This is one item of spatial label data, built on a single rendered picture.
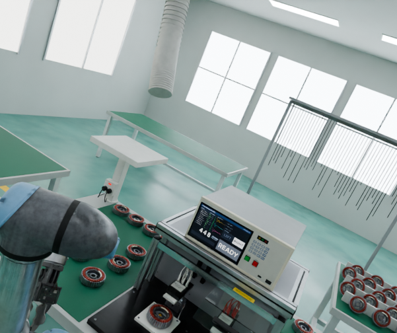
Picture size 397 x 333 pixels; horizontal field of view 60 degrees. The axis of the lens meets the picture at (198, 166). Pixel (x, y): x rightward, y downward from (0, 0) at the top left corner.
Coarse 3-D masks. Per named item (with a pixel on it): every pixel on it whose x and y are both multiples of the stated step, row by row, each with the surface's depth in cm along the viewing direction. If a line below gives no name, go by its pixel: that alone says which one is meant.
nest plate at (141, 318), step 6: (150, 306) 152; (144, 312) 148; (138, 318) 143; (144, 318) 144; (174, 318) 151; (144, 324) 141; (150, 324) 142; (174, 324) 148; (150, 330) 140; (156, 330) 140; (162, 330) 142; (168, 330) 143
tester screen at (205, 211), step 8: (200, 208) 148; (208, 208) 147; (200, 216) 149; (208, 216) 147; (216, 216) 146; (200, 224) 149; (208, 224) 147; (216, 224) 146; (224, 224) 144; (232, 224) 143; (216, 232) 146; (232, 232) 143; (240, 232) 142; (248, 232) 140; (216, 240) 146; (224, 240) 145; (240, 248) 142
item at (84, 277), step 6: (84, 270) 156; (90, 270) 159; (96, 270) 160; (84, 276) 153; (90, 276) 156; (96, 276) 158; (102, 276) 158; (84, 282) 153; (90, 282) 152; (96, 282) 153; (102, 282) 156
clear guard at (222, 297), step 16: (224, 288) 136; (240, 288) 141; (208, 304) 124; (224, 304) 126; (240, 304) 130; (256, 304) 135; (208, 320) 121; (224, 320) 121; (240, 320) 121; (256, 320) 125
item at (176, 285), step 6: (174, 282) 152; (180, 282) 157; (168, 288) 149; (174, 288) 148; (180, 288) 149; (186, 288) 151; (168, 294) 149; (174, 294) 148; (180, 294) 147; (168, 300) 146; (174, 300) 147
